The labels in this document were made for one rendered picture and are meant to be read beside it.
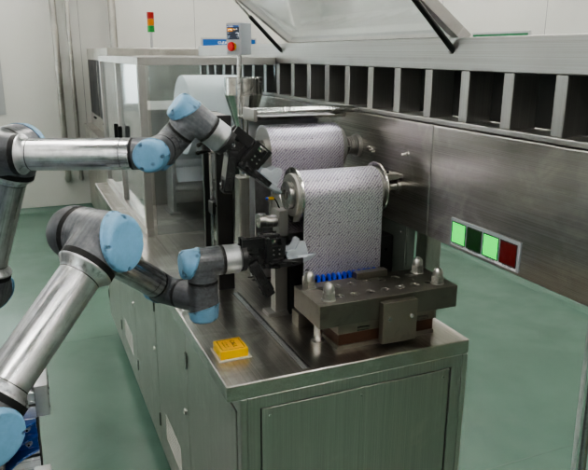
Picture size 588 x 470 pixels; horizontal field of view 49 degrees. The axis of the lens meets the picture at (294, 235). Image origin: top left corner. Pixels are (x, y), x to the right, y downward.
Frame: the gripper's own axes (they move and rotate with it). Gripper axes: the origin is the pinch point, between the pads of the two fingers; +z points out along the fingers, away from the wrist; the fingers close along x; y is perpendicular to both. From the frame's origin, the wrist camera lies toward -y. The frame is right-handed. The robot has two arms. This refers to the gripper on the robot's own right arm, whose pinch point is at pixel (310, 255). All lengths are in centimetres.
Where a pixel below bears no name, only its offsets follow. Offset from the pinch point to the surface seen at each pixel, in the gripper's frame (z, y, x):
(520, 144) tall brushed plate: 30, 34, -42
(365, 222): 16.3, 7.9, -0.2
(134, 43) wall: 51, 61, 556
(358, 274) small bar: 11.4, -4.6, -6.4
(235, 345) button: -25.1, -16.6, -11.2
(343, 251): 9.6, 0.4, -0.3
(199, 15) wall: 120, 90, 556
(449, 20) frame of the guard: 30, 60, -14
